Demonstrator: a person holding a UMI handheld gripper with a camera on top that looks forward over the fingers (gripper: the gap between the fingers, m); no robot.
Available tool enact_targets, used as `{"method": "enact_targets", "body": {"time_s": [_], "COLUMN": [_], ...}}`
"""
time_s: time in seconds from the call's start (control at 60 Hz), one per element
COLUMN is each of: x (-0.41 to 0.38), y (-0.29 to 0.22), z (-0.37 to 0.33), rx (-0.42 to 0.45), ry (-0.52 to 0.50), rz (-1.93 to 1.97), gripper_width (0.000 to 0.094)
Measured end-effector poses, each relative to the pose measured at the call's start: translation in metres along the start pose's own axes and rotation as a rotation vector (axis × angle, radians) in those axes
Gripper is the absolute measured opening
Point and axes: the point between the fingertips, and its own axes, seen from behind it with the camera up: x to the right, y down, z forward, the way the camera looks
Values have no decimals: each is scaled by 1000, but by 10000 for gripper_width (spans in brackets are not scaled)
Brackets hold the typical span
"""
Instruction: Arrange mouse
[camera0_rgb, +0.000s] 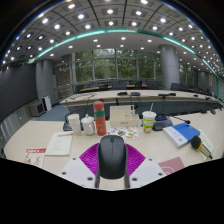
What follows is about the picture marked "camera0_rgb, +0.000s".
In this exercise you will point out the colourful printed leaflet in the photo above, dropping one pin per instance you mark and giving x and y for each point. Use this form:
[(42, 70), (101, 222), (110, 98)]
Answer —
[(128, 134)]

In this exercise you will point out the red and white leaflet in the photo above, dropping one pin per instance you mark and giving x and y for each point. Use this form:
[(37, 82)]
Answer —
[(35, 156)]

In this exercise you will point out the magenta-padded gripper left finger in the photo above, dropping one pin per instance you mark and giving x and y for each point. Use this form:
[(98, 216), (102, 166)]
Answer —
[(75, 171)]

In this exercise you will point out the red bottle with green band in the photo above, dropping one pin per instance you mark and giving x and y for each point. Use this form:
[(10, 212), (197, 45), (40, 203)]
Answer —
[(100, 121)]

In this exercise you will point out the beige cardboard box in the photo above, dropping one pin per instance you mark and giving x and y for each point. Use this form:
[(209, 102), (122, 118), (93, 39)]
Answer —
[(124, 120)]

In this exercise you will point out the dark office chairs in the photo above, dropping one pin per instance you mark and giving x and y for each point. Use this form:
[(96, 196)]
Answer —
[(148, 85)]

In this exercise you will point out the blue and white book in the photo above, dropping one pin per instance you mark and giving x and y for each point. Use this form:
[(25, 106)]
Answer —
[(181, 133)]

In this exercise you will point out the green-printed paper cup with straw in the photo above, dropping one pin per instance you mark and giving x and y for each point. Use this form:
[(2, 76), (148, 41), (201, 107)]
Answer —
[(148, 123)]

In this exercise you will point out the grey boxy floor unit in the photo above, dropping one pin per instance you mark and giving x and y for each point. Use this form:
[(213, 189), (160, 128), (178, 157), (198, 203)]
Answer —
[(36, 109)]

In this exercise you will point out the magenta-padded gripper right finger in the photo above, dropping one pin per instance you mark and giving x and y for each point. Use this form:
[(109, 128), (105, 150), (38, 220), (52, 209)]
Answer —
[(148, 171)]

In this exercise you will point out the ceiling lights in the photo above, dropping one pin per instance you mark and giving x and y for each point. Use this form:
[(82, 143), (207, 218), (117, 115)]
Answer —
[(110, 11)]

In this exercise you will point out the black computer mouse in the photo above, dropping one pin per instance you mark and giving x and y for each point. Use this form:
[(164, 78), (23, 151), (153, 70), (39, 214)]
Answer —
[(112, 156)]

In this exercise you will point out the white lidded mug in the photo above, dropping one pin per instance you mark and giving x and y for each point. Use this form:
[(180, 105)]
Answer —
[(88, 126)]

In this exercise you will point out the pink mouse pad with drawing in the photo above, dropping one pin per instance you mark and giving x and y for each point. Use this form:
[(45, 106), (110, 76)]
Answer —
[(173, 165)]

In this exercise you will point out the black handheld microphone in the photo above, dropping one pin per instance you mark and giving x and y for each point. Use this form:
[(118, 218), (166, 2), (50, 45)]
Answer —
[(196, 142)]

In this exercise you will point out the white paper sheet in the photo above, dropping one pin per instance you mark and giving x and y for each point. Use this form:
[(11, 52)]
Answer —
[(206, 140)]

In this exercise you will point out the white floor appliance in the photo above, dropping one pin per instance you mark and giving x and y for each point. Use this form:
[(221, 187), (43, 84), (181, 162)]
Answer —
[(47, 103)]

